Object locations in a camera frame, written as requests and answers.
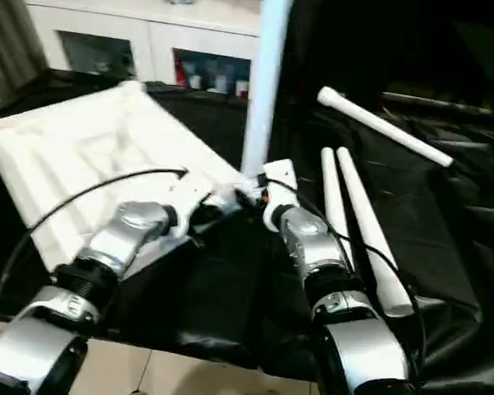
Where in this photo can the white plastic table leg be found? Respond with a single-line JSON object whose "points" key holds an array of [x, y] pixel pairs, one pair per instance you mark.
{"points": [[366, 214], [333, 185], [267, 82], [383, 125]]}

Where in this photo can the white table frame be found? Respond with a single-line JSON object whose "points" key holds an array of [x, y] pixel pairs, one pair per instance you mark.
{"points": [[66, 144]]}

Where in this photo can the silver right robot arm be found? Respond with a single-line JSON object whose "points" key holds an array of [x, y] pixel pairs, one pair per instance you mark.
{"points": [[308, 234]]}

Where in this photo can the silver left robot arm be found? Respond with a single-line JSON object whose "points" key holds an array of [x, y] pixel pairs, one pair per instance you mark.
{"points": [[136, 222]]}

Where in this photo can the black work mat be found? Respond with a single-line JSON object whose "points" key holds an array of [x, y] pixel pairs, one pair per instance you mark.
{"points": [[230, 296]]}

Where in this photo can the white glass-door cabinet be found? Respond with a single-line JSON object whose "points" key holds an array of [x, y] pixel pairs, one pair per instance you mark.
{"points": [[156, 29]]}

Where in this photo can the dark metal rod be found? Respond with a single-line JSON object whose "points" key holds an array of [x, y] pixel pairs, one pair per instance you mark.
{"points": [[444, 105]]}

